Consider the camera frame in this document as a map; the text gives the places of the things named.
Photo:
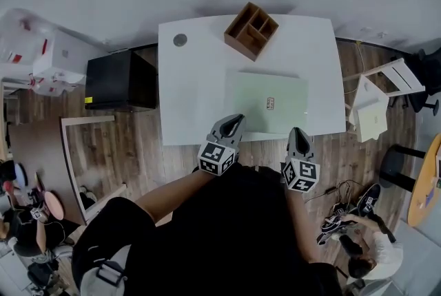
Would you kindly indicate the person's right forearm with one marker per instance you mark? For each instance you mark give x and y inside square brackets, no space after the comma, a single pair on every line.
[299,219]

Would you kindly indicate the white cardboard boxes red tape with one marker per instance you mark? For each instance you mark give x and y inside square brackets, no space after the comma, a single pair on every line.
[58,60]

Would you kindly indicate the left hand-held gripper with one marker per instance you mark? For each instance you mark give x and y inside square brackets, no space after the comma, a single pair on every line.
[215,157]

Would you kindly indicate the round wooden table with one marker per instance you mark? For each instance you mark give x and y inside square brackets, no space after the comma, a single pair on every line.
[427,184]

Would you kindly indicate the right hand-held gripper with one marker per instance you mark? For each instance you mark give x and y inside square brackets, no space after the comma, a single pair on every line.
[301,172]

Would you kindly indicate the pink round stool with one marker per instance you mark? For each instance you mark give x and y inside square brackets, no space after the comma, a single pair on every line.
[54,205]

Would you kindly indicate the person's left forearm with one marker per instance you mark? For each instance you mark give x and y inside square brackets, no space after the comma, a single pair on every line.
[172,195]

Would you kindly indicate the white microwave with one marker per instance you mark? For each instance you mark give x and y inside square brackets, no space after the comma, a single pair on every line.
[439,167]

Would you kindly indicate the white rectangular table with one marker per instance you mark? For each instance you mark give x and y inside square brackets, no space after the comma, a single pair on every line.
[193,81]

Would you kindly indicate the black cabinet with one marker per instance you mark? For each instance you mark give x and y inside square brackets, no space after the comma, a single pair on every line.
[117,81]

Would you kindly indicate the brown wooden compartment box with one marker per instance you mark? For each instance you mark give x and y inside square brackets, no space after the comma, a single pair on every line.
[251,31]

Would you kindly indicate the black white sneaker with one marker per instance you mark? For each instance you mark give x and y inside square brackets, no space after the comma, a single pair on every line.
[368,200]
[330,227]

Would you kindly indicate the black office chair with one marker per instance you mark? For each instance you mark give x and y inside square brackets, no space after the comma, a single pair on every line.
[425,77]

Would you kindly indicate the person's dark clothing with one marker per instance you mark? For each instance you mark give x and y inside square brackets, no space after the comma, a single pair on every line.
[224,236]

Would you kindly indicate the grey round desk grommet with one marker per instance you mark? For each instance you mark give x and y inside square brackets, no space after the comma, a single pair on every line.
[180,39]

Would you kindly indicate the white wooden chair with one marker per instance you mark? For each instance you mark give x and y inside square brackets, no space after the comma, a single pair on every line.
[372,105]

